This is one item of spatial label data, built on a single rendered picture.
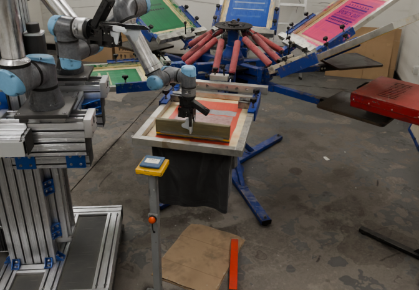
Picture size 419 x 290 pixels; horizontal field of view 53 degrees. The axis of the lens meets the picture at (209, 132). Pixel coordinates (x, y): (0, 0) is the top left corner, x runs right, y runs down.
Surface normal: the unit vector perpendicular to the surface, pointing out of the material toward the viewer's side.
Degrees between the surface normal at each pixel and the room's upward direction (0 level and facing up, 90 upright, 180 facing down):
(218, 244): 2
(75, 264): 0
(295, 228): 0
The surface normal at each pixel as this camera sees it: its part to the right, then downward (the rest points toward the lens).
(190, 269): 0.02, -0.90
